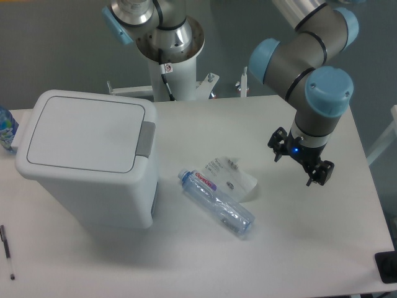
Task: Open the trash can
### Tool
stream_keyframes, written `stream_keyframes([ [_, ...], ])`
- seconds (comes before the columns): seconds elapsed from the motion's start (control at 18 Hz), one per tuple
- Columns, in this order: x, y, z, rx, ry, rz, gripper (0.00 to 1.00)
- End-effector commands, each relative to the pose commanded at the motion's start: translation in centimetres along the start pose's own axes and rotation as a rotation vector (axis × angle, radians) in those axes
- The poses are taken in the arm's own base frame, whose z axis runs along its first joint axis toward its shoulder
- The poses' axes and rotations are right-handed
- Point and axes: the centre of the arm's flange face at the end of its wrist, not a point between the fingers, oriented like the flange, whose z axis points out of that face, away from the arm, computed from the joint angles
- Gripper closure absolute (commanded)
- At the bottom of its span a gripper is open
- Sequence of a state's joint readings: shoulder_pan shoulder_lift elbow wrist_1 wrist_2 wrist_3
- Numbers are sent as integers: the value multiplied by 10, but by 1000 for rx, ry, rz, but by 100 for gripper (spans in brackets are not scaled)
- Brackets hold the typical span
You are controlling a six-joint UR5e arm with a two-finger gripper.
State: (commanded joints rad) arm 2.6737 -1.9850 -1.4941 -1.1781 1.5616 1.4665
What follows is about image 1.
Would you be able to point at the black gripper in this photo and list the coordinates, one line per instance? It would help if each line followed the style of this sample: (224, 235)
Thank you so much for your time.
(318, 171)

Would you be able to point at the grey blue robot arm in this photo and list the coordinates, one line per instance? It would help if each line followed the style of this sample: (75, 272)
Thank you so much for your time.
(296, 71)

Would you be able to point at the white plastic trash can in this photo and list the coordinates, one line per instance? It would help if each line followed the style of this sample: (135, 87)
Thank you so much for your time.
(124, 200)

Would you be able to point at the white trash can lid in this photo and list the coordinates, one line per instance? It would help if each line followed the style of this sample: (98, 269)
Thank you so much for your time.
(86, 134)

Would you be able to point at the clear plastic screw bag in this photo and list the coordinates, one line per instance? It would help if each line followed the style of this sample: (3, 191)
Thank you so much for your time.
(230, 178)

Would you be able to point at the empty clear plastic bottle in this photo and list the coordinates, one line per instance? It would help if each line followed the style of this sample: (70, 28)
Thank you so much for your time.
(220, 205)

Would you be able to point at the black device at table edge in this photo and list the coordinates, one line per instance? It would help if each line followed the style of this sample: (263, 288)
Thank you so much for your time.
(386, 264)

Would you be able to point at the blue labelled drink bottle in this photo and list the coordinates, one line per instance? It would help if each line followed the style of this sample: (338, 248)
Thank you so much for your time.
(9, 128)

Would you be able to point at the black pen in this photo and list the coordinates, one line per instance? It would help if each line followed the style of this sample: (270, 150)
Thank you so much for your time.
(7, 253)

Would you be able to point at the white frame at right edge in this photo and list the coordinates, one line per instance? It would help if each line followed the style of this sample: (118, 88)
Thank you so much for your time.
(383, 141)

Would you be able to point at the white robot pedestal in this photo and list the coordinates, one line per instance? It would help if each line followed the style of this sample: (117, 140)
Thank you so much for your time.
(171, 56)

